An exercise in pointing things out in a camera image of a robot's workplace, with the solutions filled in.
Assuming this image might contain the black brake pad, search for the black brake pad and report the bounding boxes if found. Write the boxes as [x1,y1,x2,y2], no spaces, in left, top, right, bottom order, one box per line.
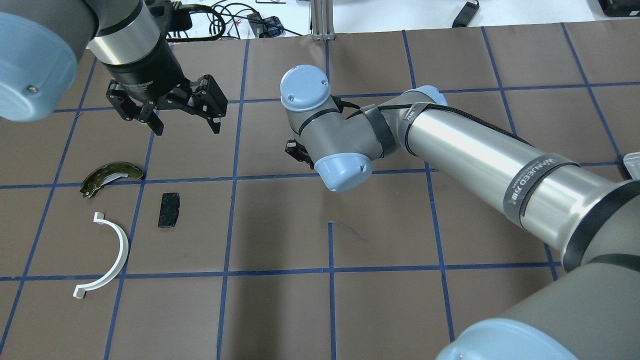
[157,192,180,229]

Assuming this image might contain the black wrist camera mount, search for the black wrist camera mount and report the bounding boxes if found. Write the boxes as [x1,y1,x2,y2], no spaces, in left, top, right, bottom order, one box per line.
[143,0,227,43]

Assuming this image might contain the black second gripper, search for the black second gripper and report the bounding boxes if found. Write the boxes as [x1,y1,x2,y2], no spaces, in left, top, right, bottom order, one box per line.
[102,47,228,136]

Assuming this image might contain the black power adapter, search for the black power adapter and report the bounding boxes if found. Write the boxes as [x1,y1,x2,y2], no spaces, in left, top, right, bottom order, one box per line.
[451,0,480,28]

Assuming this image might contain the aluminium frame post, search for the aluminium frame post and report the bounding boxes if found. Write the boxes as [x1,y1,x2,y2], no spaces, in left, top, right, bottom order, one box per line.
[309,0,336,41]

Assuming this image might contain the olive metal brake shoe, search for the olive metal brake shoe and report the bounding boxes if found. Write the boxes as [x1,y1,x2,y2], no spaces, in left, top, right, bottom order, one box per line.
[79,161,145,199]

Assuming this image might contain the second grey blue robot arm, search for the second grey blue robot arm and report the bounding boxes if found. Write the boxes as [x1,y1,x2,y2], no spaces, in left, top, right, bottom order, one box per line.
[0,0,228,136]

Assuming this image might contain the ribbed metal tray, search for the ribbed metal tray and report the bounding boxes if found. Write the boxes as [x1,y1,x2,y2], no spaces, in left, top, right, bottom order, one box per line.
[622,152,640,181]

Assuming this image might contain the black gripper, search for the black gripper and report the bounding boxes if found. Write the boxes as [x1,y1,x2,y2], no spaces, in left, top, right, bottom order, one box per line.
[285,140,314,170]

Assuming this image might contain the white curved plastic clamp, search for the white curved plastic clamp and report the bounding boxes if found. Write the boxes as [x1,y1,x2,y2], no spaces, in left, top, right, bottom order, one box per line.
[73,212,130,300]

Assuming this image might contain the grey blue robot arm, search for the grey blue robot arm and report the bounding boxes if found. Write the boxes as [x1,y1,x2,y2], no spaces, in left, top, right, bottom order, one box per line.
[279,64,640,360]

